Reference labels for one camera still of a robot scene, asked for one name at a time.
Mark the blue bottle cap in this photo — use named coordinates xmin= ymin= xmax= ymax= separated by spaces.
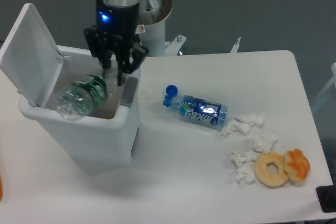
xmin=166 ymin=84 xmax=178 ymax=97

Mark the white chair frame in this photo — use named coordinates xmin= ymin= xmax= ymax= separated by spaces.
xmin=310 ymin=62 xmax=335 ymax=114

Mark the orange twisted bread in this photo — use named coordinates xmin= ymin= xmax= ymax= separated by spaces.
xmin=283 ymin=148 xmax=310 ymax=183

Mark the white trash can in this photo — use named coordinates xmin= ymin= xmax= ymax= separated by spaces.
xmin=18 ymin=45 xmax=141 ymax=167

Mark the white crumpled tissue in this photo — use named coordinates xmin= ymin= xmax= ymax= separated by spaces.
xmin=230 ymin=151 xmax=257 ymax=188
xmin=220 ymin=113 xmax=267 ymax=140
xmin=253 ymin=133 xmax=277 ymax=153

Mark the blue label plastic bottle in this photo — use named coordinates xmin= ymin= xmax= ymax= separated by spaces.
xmin=163 ymin=95 xmax=228 ymax=131

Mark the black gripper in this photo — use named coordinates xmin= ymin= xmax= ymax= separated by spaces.
xmin=84 ymin=0 xmax=149 ymax=86

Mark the orange object at edge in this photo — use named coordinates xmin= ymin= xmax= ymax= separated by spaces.
xmin=0 ymin=174 xmax=3 ymax=201

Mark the plain ring donut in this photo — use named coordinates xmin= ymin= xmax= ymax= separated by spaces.
xmin=254 ymin=152 xmax=288 ymax=187

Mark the green label plastic bottle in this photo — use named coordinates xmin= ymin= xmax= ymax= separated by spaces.
xmin=54 ymin=68 xmax=118 ymax=121

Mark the white trash can lid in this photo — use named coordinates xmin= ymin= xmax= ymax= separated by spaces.
xmin=1 ymin=3 xmax=71 ymax=109

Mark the black device at corner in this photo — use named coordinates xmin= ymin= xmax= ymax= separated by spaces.
xmin=316 ymin=185 xmax=335 ymax=213

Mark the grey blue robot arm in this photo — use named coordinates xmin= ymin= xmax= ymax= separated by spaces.
xmin=83 ymin=0 xmax=149 ymax=84

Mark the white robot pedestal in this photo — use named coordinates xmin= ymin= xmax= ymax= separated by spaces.
xmin=137 ymin=0 xmax=172 ymax=57

